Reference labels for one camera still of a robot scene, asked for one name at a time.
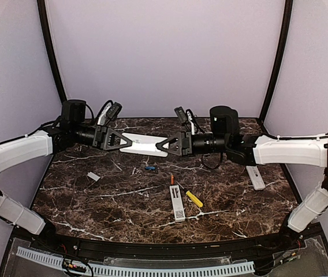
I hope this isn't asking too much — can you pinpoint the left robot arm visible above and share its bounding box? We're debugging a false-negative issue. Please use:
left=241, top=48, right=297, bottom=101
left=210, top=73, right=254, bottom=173
left=0, top=99, right=132, bottom=252

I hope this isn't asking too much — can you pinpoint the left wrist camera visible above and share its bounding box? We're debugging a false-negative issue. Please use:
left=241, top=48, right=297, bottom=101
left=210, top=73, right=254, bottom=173
left=96, top=100, right=122, bottom=126

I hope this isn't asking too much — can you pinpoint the white slotted cable duct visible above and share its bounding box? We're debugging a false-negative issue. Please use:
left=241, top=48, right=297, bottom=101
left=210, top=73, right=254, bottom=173
left=16, top=246, right=255, bottom=276

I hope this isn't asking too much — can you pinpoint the yellow handled screwdriver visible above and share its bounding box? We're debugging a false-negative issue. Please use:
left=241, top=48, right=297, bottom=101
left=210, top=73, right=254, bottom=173
left=183, top=188, right=203, bottom=208

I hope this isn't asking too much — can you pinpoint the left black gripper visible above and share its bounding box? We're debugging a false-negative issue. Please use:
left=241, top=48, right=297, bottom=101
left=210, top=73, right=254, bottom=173
left=72, top=123, right=133, bottom=151

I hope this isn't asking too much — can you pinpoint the black front rail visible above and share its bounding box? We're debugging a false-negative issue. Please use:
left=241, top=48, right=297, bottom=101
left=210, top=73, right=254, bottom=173
left=18, top=231, right=299, bottom=261

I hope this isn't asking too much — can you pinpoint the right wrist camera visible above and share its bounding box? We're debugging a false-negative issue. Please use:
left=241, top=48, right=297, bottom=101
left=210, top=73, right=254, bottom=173
left=174, top=106, right=196, bottom=134

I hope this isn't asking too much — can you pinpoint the right black frame post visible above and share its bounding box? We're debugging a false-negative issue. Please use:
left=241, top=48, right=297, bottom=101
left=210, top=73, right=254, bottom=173
left=258, top=0, right=293, bottom=125

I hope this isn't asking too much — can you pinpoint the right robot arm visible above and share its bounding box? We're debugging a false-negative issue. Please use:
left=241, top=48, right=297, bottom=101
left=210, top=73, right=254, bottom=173
left=155, top=106, right=328, bottom=250

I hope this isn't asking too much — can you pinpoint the left black frame post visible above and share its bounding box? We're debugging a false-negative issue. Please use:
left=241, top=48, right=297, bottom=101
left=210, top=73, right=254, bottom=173
left=36, top=0, right=68, bottom=104

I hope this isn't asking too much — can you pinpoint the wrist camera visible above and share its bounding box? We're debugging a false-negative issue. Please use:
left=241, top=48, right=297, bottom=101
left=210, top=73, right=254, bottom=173
left=174, top=106, right=196, bottom=134
left=96, top=100, right=122, bottom=126

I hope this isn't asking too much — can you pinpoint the white battery cover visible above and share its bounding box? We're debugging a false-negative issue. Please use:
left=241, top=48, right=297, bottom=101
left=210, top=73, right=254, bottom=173
left=87, top=172, right=100, bottom=182

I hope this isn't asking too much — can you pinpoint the black frame post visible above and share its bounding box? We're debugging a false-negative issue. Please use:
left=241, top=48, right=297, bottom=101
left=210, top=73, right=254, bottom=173
left=36, top=0, right=68, bottom=104
left=258, top=0, right=293, bottom=125

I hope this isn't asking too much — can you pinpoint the slim white remote control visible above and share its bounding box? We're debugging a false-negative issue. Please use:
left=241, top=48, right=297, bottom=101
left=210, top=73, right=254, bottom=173
left=169, top=185, right=185, bottom=222

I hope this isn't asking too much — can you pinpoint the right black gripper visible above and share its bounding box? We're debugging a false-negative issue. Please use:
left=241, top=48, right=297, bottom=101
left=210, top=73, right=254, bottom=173
left=157, top=129, right=229, bottom=157

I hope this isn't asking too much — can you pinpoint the white remote at right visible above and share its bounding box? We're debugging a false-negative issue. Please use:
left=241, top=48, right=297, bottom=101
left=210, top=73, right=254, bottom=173
left=246, top=166, right=266, bottom=190

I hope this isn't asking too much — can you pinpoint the white TCL air-conditioner remote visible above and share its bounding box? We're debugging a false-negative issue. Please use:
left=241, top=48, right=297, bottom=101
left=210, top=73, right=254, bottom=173
left=120, top=133, right=168, bottom=157

